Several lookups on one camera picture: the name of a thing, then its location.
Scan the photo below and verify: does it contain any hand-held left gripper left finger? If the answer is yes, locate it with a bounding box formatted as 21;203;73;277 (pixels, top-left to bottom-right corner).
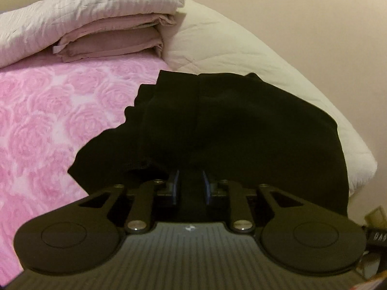
79;169;182;234

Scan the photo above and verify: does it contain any grey striped quilt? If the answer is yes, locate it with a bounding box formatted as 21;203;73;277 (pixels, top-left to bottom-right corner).
0;0;186;68

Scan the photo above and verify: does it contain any white mattress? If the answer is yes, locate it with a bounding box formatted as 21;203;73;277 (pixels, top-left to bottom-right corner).
162;0;378;197

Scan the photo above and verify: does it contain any mauve folded sheet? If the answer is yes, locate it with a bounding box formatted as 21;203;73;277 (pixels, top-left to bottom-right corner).
53;18;165;64

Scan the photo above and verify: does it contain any black garment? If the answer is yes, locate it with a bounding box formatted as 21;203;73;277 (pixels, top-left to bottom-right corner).
67;70;350;218

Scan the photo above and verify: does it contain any pink rose-print blanket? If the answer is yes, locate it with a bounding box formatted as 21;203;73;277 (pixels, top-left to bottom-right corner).
0;51;170;282

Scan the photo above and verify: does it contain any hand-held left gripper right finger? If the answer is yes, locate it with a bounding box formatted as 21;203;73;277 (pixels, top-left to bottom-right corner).
202;169;303;234

